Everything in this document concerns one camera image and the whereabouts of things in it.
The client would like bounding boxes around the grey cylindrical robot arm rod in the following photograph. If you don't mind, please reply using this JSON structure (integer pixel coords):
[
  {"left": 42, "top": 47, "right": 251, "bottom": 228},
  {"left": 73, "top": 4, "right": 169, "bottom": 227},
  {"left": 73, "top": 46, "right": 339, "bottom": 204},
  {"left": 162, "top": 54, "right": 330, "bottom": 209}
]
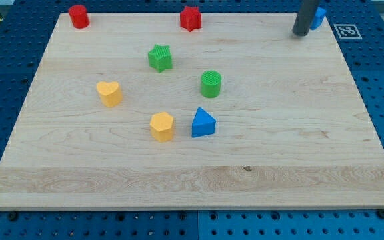
[{"left": 292, "top": 0, "right": 320, "bottom": 37}]

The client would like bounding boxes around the blue triangle block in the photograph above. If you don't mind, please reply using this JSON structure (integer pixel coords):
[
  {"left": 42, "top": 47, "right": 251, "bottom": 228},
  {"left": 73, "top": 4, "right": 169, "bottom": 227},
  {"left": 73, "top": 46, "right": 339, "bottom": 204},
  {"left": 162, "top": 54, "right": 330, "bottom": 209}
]
[{"left": 191, "top": 107, "right": 216, "bottom": 138}]

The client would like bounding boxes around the yellow hexagon block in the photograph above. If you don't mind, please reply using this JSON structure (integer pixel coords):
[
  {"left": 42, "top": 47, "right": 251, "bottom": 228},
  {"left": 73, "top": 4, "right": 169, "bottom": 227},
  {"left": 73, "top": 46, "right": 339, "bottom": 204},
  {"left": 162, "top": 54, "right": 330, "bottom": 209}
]
[{"left": 149, "top": 112, "right": 175, "bottom": 142}]

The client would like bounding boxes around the green cylinder block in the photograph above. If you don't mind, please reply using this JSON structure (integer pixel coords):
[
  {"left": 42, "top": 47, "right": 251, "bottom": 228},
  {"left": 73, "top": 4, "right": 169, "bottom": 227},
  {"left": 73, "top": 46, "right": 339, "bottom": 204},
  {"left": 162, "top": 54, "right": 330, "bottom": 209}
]
[{"left": 201, "top": 70, "right": 222, "bottom": 98}]

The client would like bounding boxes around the green star block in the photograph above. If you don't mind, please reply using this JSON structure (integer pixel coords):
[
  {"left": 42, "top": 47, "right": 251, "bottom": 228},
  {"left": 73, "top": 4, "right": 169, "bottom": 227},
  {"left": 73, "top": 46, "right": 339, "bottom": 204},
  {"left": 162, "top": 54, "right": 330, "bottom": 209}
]
[{"left": 148, "top": 44, "right": 173, "bottom": 73}]

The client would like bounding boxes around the yellow heart block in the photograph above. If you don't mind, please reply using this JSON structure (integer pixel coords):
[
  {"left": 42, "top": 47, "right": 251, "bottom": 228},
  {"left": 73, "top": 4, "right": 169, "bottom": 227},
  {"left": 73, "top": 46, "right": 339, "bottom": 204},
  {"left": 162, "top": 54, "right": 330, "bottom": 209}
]
[{"left": 96, "top": 81, "right": 123, "bottom": 107}]

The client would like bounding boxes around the red star block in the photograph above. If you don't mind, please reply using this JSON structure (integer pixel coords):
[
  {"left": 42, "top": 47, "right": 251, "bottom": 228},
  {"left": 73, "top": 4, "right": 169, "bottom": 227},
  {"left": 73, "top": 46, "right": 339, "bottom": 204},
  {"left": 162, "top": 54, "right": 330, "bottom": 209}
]
[{"left": 180, "top": 6, "right": 201, "bottom": 32}]

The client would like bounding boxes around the red cylinder block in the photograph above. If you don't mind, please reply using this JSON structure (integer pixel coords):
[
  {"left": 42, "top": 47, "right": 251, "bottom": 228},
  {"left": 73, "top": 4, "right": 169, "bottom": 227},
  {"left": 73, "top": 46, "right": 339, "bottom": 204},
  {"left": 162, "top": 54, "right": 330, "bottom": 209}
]
[{"left": 68, "top": 5, "right": 90, "bottom": 29}]

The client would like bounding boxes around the blue cube block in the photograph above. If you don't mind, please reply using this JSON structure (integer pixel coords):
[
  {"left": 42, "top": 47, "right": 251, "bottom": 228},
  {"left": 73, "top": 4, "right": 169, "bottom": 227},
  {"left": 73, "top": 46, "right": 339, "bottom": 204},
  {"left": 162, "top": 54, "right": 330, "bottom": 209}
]
[{"left": 310, "top": 7, "right": 327, "bottom": 30}]

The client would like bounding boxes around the white fiducial marker tag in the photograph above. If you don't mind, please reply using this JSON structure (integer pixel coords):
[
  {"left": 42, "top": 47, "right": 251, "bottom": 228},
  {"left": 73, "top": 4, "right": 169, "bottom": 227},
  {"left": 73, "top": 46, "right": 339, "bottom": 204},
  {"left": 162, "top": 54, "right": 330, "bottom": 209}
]
[{"left": 333, "top": 24, "right": 362, "bottom": 39}]

